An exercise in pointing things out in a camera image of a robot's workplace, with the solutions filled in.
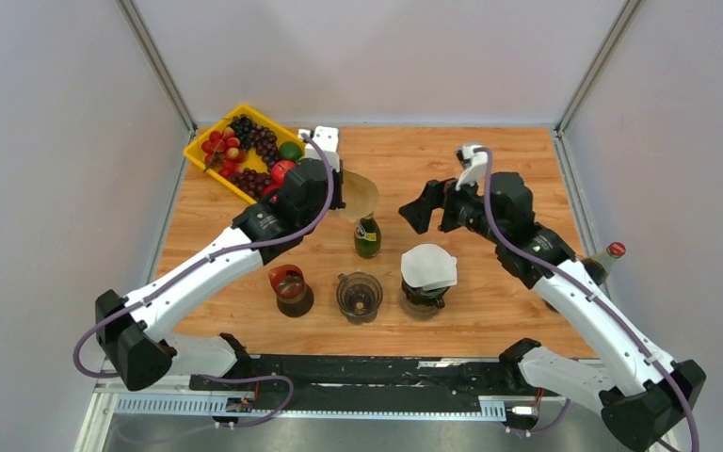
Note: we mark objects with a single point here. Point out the clear glass server jug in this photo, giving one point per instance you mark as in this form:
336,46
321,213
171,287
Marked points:
417,311

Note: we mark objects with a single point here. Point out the green lime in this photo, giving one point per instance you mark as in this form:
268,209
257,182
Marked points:
291,151

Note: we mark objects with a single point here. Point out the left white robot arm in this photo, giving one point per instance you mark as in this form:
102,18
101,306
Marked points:
135,331

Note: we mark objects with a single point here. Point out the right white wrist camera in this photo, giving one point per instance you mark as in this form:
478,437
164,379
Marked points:
474,159

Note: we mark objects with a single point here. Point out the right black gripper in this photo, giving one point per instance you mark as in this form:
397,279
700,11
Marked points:
437,195

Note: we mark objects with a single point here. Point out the small red fruits cluster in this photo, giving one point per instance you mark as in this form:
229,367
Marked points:
223,152

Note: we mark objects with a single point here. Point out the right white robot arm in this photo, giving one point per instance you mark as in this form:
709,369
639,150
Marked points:
641,392

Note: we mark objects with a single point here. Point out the red apple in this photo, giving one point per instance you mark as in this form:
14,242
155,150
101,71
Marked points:
279,170
271,190

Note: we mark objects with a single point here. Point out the dark purple grape bunch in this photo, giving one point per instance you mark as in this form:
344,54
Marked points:
259,146

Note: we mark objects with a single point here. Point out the red apple front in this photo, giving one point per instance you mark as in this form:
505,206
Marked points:
271,190

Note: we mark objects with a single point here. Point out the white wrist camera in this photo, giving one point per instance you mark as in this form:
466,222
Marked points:
327,139
474,159

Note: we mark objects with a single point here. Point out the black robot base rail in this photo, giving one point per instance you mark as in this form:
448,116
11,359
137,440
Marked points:
368,386

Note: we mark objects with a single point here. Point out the red apple middle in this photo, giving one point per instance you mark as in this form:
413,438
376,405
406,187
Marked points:
279,170

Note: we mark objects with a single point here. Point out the dark olive coffee dripper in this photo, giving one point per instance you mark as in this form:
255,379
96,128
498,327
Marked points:
419,298

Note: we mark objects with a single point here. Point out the brown paper coffee filter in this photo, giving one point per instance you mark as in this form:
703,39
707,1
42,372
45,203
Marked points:
360,196

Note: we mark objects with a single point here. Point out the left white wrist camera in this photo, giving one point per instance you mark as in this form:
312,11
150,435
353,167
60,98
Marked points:
327,139

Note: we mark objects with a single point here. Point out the green glass Perrier bottle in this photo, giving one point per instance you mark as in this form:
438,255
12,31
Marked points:
367,237

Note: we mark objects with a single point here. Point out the red capped soda bottle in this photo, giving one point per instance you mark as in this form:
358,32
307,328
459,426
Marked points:
598,266

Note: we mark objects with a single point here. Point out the white paper coffee filter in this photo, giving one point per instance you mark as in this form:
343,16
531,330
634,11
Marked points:
429,267

